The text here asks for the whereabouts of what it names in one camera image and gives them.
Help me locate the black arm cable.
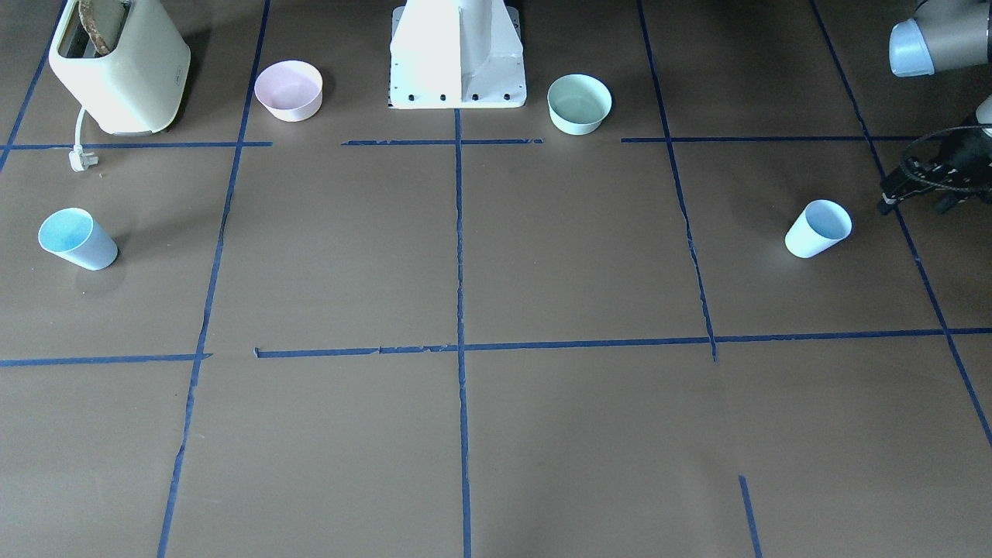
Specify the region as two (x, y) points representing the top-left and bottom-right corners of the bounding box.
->
(903, 124), (992, 191)

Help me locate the cream toaster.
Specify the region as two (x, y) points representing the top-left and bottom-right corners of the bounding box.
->
(47, 1), (191, 136)

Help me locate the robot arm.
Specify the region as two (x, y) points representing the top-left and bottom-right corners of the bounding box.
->
(877, 1), (991, 215)

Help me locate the white power plug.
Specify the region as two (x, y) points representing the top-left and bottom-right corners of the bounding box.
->
(68, 107), (99, 173)

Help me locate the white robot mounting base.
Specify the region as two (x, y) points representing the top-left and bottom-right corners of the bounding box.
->
(387, 1), (528, 110)

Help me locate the light blue cup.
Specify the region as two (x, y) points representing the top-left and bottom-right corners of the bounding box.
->
(36, 208), (119, 271)
(784, 200), (853, 259)

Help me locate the pink bowl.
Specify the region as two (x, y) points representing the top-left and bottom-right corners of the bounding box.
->
(253, 60), (325, 122)

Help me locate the green bowl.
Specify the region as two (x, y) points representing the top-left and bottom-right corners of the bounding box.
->
(546, 74), (613, 136)

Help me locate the toast slice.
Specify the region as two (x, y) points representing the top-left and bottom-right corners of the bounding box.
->
(77, 0), (129, 57)

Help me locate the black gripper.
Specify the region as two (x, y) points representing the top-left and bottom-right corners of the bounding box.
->
(877, 128), (991, 215)

